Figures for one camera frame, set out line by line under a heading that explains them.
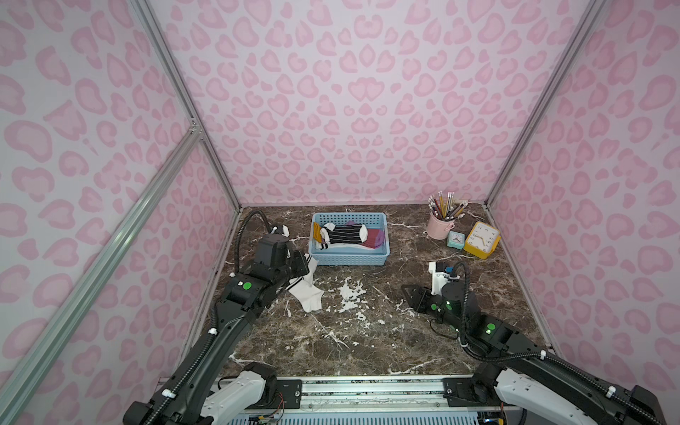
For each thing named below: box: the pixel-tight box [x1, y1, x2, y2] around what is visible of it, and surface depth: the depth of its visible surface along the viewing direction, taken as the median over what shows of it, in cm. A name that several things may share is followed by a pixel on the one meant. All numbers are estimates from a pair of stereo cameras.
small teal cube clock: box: [446, 230, 465, 250], surface depth 106 cm
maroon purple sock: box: [361, 228, 386, 249], surface depth 105 cm
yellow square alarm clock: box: [463, 221, 503, 260], surface depth 106 cm
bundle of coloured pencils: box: [427, 190, 469, 221], surface depth 106 cm
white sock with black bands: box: [286, 253, 325, 313], surface depth 94 cm
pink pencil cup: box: [426, 212, 456, 240], surface depth 106 cm
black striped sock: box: [319, 222, 369, 245], surface depth 106 cm
